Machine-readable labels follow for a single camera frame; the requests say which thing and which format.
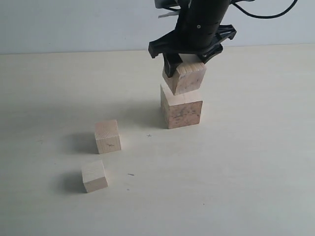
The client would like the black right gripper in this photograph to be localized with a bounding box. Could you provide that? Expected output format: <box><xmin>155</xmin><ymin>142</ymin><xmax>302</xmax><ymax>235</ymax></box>
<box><xmin>148</xmin><ymin>25</ymin><xmax>237</xmax><ymax>78</ymax></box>

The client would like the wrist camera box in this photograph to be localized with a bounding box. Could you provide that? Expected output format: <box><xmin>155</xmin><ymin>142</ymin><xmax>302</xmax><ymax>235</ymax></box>
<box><xmin>155</xmin><ymin>0</ymin><xmax>191</xmax><ymax>19</ymax></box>

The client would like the black cable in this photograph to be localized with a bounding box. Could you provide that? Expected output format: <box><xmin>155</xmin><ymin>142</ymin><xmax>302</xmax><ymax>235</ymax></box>
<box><xmin>230</xmin><ymin>0</ymin><xmax>297</xmax><ymax>19</ymax></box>

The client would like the smallest wooden cube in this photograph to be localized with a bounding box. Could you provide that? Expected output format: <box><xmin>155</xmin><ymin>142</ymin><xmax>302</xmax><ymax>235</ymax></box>
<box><xmin>81</xmin><ymin>160</ymin><xmax>108</xmax><ymax>193</ymax></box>

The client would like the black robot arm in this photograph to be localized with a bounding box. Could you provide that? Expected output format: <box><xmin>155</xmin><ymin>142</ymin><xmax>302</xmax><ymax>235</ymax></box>
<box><xmin>148</xmin><ymin>0</ymin><xmax>236</xmax><ymax>77</ymax></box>

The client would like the second largest wooden cube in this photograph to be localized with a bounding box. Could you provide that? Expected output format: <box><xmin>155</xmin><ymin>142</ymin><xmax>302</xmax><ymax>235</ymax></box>
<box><xmin>162</xmin><ymin>62</ymin><xmax>207</xmax><ymax>95</ymax></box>

